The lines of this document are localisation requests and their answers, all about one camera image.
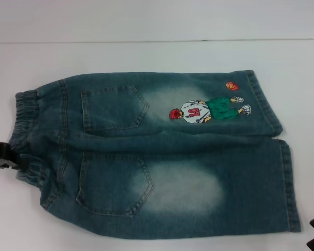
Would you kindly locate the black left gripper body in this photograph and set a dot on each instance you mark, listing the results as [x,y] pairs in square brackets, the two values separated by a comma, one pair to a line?
[0,155]

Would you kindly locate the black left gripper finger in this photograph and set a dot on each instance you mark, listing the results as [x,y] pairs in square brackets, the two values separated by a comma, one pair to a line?
[19,162]

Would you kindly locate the blue denim shorts with embroidery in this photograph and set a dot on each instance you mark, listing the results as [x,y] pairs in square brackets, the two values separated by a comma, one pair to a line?
[188,167]

